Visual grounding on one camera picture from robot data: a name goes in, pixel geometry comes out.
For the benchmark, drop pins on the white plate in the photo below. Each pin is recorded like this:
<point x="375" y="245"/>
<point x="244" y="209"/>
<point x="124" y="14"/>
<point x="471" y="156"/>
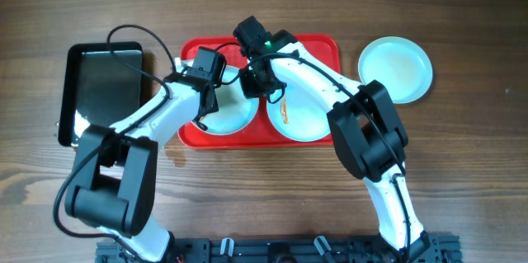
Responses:
<point x="402" y="66"/>
<point x="298" y="116"/>
<point x="234" y="113"/>

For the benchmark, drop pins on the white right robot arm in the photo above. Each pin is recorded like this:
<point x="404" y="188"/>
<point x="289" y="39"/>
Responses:
<point x="368" y="136"/>

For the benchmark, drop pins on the white plate back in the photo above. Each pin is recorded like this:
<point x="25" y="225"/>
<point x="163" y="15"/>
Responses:
<point x="234" y="113"/>

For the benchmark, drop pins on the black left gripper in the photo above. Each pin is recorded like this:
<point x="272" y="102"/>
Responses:
<point x="209" y="100"/>

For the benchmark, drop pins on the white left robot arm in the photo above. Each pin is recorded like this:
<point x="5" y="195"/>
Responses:
<point x="112" y="184"/>

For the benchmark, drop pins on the black water tray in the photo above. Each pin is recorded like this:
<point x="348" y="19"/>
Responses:
<point x="99" y="88"/>

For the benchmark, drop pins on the red serving tray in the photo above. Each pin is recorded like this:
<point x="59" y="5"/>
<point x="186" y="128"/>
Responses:
<point x="259" y="133"/>

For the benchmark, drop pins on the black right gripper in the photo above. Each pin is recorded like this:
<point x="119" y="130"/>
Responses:
<point x="257" y="83"/>

